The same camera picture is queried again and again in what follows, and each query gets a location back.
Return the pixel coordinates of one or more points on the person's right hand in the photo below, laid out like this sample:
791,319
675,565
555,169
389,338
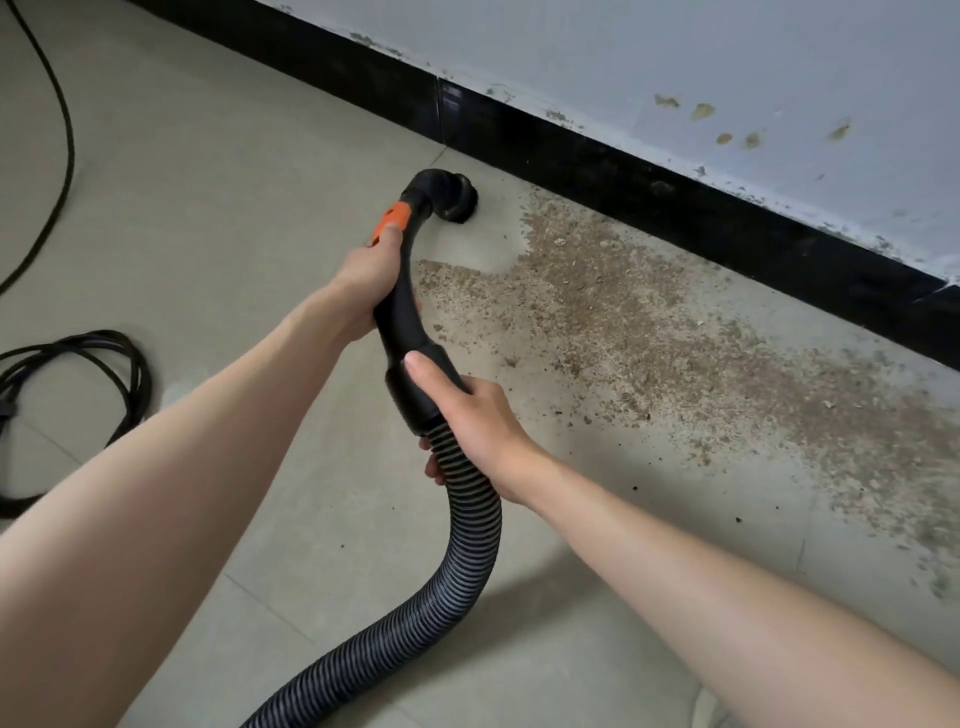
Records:
477,428

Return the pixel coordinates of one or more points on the person's left hand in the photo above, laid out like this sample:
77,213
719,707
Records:
365,282

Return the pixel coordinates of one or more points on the brown sawdust dirt patch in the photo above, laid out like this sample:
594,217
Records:
675,330

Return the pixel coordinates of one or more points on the person's right forearm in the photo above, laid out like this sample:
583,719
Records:
750,615

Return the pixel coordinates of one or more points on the person's left forearm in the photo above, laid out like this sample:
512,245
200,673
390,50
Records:
150,540

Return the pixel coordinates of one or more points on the tiled floor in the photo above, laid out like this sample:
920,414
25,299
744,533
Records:
225,180

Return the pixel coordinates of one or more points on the grey shoe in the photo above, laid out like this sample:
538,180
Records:
708,711

